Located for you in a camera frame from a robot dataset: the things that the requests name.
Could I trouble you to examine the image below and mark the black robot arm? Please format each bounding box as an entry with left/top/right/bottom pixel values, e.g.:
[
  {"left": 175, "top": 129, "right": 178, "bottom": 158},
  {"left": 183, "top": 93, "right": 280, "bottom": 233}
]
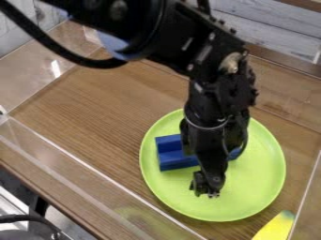
[{"left": 42, "top": 0, "right": 258, "bottom": 197}]

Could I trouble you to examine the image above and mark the green round plate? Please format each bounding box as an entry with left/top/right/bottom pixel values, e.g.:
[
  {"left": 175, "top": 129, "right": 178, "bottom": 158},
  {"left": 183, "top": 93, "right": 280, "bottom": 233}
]
[{"left": 139, "top": 110, "right": 286, "bottom": 222}]

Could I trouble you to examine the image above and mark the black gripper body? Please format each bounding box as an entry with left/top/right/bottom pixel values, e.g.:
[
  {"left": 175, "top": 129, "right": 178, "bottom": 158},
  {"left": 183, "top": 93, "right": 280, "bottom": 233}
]
[{"left": 179, "top": 52, "right": 258, "bottom": 175}]

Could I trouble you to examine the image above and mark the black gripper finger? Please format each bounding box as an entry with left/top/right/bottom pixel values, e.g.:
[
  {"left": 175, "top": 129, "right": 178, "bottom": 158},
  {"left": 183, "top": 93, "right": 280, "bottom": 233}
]
[{"left": 190, "top": 171, "right": 226, "bottom": 198}]

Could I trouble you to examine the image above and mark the yellow green object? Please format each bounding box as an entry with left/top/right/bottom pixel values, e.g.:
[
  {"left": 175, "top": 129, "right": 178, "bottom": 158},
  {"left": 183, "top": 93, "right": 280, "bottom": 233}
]
[{"left": 252, "top": 210, "right": 294, "bottom": 240}]

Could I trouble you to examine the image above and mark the black table clamp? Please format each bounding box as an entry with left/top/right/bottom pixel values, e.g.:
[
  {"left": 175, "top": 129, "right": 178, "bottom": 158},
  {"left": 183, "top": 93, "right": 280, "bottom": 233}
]
[{"left": 28, "top": 216, "right": 71, "bottom": 240}]

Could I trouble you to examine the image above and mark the blue plastic block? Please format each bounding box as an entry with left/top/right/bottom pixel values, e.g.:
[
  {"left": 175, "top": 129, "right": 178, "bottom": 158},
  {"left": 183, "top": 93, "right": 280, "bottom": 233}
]
[{"left": 154, "top": 134, "right": 245, "bottom": 172}]

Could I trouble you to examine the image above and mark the black cable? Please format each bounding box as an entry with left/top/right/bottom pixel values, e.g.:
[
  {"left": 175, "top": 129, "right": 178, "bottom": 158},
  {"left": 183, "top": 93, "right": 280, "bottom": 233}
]
[{"left": 0, "top": 0, "right": 130, "bottom": 69}]

